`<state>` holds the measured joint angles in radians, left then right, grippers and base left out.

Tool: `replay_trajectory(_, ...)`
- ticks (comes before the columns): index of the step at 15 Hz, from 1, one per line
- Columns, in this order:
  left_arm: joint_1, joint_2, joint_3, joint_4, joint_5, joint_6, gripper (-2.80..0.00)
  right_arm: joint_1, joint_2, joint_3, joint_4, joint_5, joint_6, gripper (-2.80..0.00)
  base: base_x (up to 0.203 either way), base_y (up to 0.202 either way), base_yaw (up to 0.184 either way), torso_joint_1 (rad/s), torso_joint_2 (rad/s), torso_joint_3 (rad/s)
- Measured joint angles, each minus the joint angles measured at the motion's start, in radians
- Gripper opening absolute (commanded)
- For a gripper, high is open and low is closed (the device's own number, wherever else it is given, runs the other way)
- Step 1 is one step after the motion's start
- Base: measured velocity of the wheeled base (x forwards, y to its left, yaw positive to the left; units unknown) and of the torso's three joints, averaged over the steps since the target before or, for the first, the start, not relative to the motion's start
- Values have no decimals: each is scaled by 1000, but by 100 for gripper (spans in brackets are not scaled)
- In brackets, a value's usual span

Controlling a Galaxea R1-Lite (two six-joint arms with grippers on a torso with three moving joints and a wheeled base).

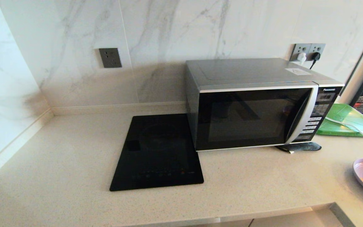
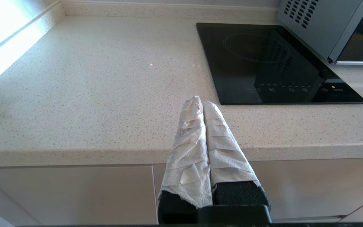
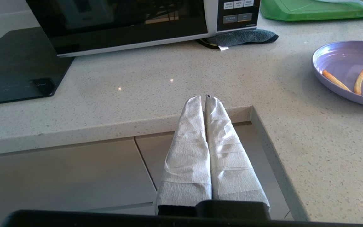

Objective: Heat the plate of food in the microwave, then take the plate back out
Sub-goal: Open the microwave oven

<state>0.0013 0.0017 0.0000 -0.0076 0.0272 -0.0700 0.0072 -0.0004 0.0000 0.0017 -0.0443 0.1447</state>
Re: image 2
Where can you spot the left gripper wrapped left finger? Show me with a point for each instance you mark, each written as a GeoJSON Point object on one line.
{"type": "Point", "coordinates": [186, 157]}

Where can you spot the left gripper wrapped right finger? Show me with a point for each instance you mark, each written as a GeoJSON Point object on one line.
{"type": "Point", "coordinates": [228, 157]}

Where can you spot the silver microwave oven body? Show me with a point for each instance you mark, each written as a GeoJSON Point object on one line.
{"type": "Point", "coordinates": [323, 25]}

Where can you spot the beige wide cabinet front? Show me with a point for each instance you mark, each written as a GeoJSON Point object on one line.
{"type": "Point", "coordinates": [68, 195]}
{"type": "Point", "coordinates": [310, 186]}

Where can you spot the black glass induction cooktop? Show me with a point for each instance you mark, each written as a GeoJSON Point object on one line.
{"type": "Point", "coordinates": [263, 63]}

